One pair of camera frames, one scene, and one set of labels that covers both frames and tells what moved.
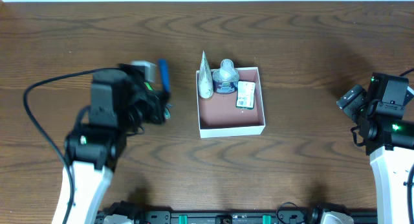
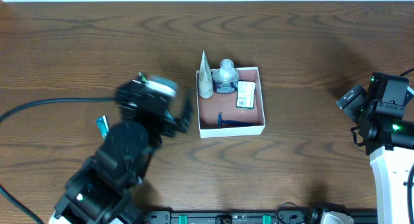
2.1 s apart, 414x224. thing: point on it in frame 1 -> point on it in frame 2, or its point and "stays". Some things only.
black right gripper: [350, 96] stays
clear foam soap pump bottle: [226, 78] stays
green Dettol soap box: [245, 94] stays
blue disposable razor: [165, 76] -> [221, 122]
